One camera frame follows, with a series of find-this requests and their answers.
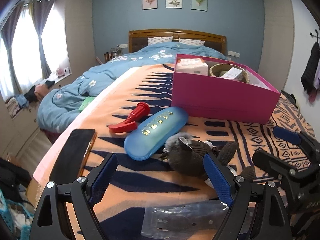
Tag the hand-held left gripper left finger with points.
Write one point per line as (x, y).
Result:
(103, 180)

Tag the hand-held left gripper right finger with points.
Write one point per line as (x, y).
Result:
(217, 177)

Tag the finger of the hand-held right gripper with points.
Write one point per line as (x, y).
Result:
(287, 135)
(270, 162)

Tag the grey brown plush toy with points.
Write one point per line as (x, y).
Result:
(190, 152)

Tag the clear plastic bag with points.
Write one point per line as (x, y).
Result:
(180, 220)

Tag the blue glasses case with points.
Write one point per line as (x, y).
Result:
(155, 132)

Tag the red corkscrew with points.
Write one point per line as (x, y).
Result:
(136, 112)

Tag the pink cardboard box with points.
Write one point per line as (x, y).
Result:
(220, 100)

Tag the dark clothes pile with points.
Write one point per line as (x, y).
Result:
(289, 98)

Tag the black smartphone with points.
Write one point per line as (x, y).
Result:
(71, 155)

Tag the red garment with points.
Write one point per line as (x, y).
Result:
(313, 96)

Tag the black jacket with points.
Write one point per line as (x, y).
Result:
(310, 67)

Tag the green flat item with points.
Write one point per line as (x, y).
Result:
(87, 104)

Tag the white remote control box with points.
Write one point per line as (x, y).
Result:
(232, 73)

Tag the black bag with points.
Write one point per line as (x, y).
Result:
(12, 180)

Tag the beige drawer cabinet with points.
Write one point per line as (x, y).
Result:
(22, 127)

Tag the woven round basket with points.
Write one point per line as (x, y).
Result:
(213, 71)

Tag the blue plastic basket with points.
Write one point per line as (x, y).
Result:
(12, 220)

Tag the black coat hooks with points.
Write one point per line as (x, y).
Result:
(315, 35)

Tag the blue floral duvet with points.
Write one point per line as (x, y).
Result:
(105, 75)

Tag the dark clothes heap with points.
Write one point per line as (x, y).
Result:
(33, 93)

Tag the blue cloth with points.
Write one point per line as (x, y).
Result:
(23, 101)

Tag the tissue pack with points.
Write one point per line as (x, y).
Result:
(191, 66)

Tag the pink toy figure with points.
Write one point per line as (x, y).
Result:
(60, 72)

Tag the nightstand with bottles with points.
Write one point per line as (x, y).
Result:
(112, 55)

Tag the white dotted pillow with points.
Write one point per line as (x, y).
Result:
(191, 42)
(160, 40)

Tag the grey curtain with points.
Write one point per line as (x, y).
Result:
(10, 62)
(42, 37)

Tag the wooden headboard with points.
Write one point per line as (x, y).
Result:
(175, 33)

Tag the green plant framed picture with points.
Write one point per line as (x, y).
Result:
(199, 1)

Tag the pink flower framed picture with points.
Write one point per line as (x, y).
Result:
(149, 1)

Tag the white wall socket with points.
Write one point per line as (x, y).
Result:
(121, 45)
(234, 53)

